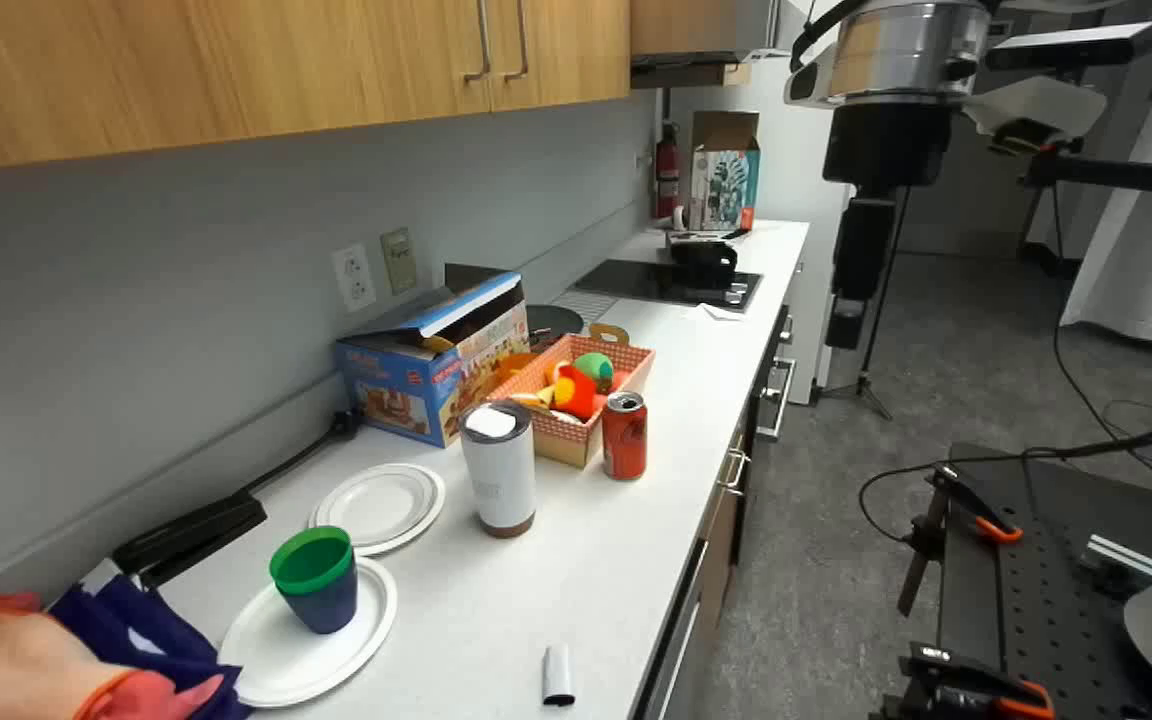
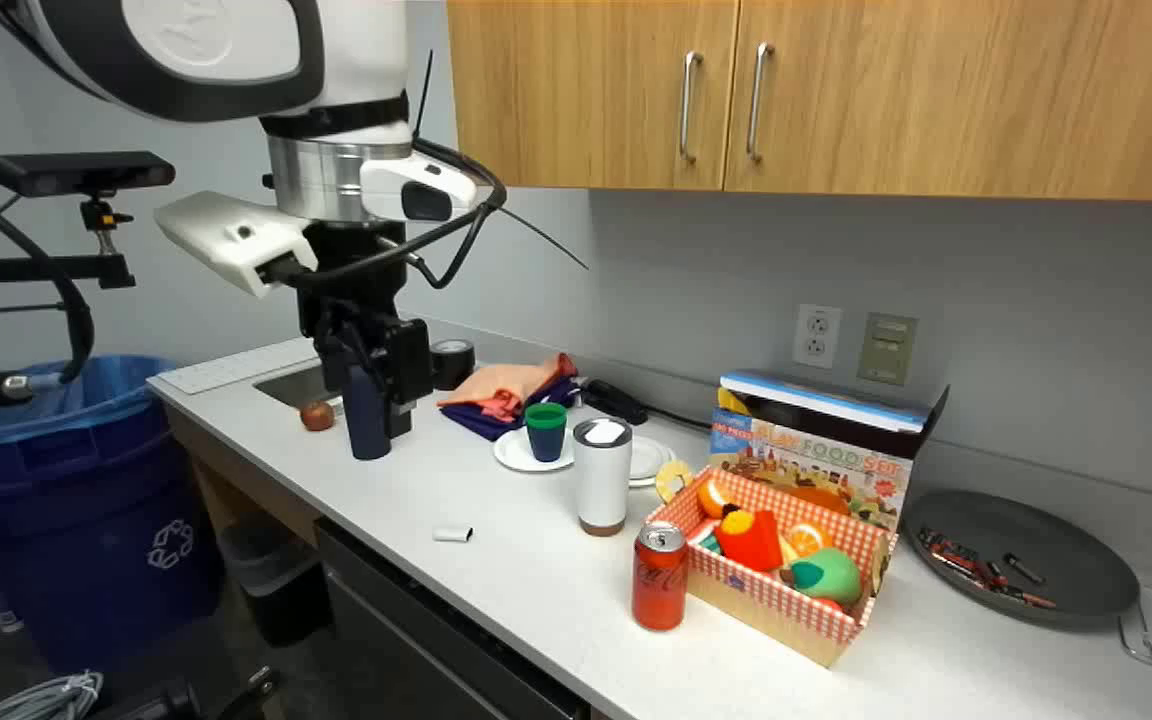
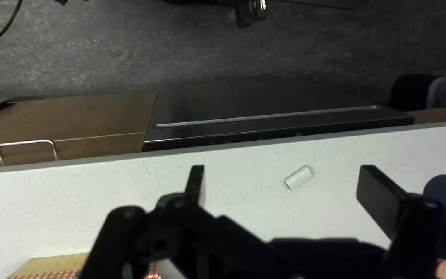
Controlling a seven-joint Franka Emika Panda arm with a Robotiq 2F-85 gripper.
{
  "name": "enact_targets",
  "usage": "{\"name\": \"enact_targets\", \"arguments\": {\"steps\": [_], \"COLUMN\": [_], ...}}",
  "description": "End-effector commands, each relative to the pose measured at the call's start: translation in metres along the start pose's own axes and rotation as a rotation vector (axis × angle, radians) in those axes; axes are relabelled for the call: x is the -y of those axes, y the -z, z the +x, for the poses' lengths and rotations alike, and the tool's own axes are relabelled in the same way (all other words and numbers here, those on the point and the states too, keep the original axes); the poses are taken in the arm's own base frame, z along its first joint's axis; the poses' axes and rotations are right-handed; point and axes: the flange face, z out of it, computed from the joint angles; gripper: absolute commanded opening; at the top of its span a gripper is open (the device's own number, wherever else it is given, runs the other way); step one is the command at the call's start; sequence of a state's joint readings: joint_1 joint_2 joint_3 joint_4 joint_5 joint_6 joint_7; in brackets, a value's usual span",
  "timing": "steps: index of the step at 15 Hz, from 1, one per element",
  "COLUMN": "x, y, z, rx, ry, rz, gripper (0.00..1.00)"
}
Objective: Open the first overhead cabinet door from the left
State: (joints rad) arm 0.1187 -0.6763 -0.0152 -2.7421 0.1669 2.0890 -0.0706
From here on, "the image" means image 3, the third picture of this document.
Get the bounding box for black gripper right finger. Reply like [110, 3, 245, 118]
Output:
[355, 164, 446, 279]

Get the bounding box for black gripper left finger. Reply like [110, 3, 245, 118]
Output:
[78, 164, 267, 279]

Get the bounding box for wooden base cabinet drawers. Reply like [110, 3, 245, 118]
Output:
[0, 91, 158, 170]

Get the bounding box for small white cylinder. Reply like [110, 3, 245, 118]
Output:
[284, 164, 315, 190]

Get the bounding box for black dishwasher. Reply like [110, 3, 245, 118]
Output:
[143, 76, 417, 152]

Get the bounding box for silver drawer handle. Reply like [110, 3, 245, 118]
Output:
[0, 138, 59, 167]

